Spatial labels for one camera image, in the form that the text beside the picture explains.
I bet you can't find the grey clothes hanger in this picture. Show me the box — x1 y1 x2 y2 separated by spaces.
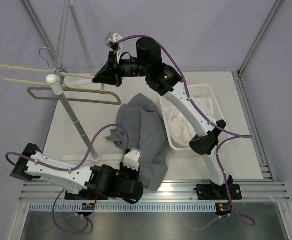
26 66 122 106

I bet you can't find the white plastic basket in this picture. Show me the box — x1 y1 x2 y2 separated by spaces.
160 82 229 157

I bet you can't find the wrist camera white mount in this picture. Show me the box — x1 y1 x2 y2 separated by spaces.
122 148 143 172
105 32 123 64

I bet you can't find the white shirt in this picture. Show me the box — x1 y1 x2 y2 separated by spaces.
165 96 216 147

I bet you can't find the aluminium frame post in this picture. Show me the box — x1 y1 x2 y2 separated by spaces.
237 0 286 77
20 0 55 51

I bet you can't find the beige clothes hanger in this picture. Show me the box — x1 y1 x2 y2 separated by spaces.
0 47 95 88

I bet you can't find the grey-green shirt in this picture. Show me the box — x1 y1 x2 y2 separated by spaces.
115 93 168 191

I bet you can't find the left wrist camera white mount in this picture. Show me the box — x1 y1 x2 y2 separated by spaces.
122 148 143 172

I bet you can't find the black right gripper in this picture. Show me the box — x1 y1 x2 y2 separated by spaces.
93 51 150 88

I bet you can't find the white slotted cable duct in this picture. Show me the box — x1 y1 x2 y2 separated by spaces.
29 202 217 213

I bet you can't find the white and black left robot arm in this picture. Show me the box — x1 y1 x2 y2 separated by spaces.
5 143 144 205

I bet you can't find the aluminium mounting rail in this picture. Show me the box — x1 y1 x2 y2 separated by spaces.
18 181 290 202

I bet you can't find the aluminium frame post left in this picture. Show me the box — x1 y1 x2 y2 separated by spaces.
20 0 55 51

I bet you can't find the grey clothes rack stand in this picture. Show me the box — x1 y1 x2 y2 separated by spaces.
45 0 127 163

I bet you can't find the aluminium frame post right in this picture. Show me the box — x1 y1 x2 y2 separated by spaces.
237 0 286 77

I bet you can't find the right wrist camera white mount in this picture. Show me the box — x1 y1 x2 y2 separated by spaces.
105 32 123 64

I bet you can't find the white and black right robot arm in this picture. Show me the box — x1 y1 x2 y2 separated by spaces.
92 36 234 199

